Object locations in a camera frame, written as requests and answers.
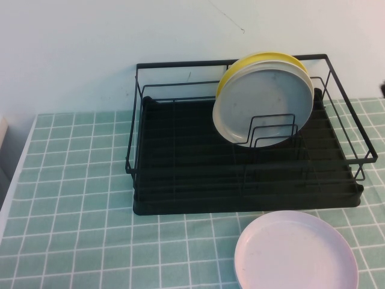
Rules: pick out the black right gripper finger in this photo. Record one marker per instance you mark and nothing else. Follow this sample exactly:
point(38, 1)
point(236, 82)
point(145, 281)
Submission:
point(383, 88)

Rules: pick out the grey blue plate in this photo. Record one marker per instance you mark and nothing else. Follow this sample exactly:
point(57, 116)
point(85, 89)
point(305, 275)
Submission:
point(264, 96)

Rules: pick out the cream white plate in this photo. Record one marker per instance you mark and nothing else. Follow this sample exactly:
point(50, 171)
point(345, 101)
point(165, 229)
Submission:
point(289, 65)

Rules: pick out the yellow plate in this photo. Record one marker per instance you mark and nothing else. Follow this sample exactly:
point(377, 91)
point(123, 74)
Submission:
point(240, 62)

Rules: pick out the pink plate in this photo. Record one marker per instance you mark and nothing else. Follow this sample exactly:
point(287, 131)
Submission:
point(294, 256)

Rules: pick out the black plastic drip tray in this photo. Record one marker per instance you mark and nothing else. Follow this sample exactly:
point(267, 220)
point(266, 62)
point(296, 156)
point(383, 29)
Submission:
point(195, 171)

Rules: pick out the green checked tablecloth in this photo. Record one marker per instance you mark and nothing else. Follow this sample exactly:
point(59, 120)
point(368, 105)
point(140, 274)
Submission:
point(75, 195)

